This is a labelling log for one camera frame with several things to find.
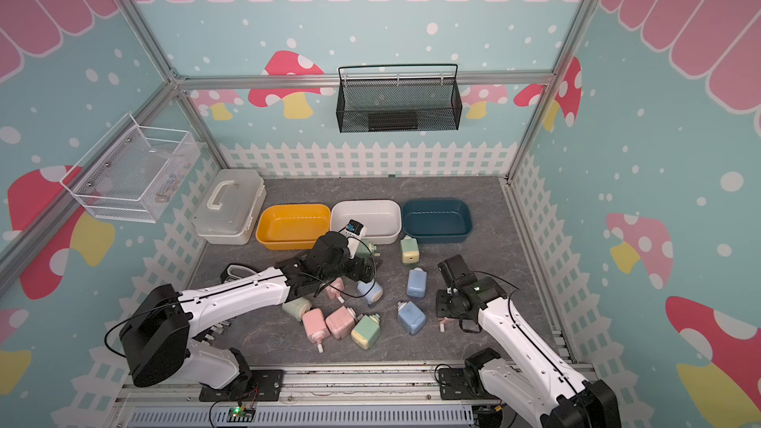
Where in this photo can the white lidded plastic case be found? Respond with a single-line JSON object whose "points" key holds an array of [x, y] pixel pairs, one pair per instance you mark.
{"points": [[229, 210]]}

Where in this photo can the white plastic storage tub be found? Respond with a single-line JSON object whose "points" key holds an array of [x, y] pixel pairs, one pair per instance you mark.
{"points": [[381, 218]]}

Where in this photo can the blue sharpener upper right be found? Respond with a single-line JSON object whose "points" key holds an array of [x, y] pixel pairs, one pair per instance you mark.
{"points": [[416, 283]]}

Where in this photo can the dark teal storage tub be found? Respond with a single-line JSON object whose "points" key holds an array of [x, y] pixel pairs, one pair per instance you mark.
{"points": [[437, 220]]}

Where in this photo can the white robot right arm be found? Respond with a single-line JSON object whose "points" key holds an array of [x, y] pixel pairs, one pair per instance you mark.
{"points": [[535, 381]]}

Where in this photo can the blue sharpener centre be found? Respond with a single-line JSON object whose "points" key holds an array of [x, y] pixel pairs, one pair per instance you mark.
{"points": [[371, 291]]}

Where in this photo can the pink sharpener lower left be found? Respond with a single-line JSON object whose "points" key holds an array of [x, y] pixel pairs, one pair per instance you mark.
{"points": [[315, 328]]}

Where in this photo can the white wire wall basket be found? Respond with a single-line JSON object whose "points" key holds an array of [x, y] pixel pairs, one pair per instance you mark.
{"points": [[133, 172]]}

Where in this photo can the green sharpener near tubs left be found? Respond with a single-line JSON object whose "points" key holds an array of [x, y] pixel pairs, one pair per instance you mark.
{"points": [[367, 250]]}

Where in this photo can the green circuit board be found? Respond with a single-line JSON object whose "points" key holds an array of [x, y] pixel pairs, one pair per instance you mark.
{"points": [[240, 414]]}

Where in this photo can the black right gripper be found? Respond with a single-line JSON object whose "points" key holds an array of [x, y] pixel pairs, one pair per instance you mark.
{"points": [[441, 296]]}

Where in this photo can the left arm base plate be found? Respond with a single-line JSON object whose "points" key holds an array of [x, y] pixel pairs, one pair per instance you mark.
{"points": [[257, 385]]}

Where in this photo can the black digital scale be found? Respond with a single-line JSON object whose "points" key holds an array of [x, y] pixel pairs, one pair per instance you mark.
{"points": [[235, 272]]}

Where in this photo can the blue sharpener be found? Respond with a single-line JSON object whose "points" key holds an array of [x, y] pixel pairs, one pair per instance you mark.
{"points": [[410, 317], [371, 291], [416, 283]]}

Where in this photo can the pink sharpener upper left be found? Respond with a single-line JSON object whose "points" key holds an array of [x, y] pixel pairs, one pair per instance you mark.
{"points": [[335, 290]]}

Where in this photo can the pink sharpener far right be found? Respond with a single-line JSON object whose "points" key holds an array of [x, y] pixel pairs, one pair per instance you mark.
{"points": [[443, 323]]}

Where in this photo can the green sharpener tubs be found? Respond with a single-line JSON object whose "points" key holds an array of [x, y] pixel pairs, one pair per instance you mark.
{"points": [[367, 250], [410, 250]]}

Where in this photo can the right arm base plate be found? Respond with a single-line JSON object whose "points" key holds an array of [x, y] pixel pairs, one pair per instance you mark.
{"points": [[458, 384]]}

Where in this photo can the black wire mesh basket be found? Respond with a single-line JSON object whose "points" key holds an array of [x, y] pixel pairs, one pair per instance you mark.
{"points": [[421, 97]]}

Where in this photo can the pink sharpener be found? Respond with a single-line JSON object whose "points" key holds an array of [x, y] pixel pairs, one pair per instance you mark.
{"points": [[315, 328], [443, 323], [341, 322], [335, 290]]}

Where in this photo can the yellow plastic storage tub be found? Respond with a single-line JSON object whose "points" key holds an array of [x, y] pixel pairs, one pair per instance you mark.
{"points": [[293, 227]]}

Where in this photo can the green sharpener lower centre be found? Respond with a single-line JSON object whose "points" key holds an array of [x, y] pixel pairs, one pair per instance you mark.
{"points": [[367, 331]]}

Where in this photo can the green sharpener near tubs right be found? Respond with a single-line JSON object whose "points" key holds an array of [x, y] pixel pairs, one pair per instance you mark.
{"points": [[410, 250]]}

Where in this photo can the blue sharpener lower right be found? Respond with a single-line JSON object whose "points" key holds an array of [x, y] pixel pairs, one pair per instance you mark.
{"points": [[410, 317]]}

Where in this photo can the pale green round sharpener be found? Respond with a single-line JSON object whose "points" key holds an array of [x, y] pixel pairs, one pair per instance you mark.
{"points": [[297, 308]]}

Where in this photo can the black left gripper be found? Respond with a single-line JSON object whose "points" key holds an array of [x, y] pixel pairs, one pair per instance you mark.
{"points": [[358, 274]]}

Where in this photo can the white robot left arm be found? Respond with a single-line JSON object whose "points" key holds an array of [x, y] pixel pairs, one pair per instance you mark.
{"points": [[159, 341]]}

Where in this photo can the pink sharpener lower centre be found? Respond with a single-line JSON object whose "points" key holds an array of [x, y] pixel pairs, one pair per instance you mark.
{"points": [[341, 322]]}

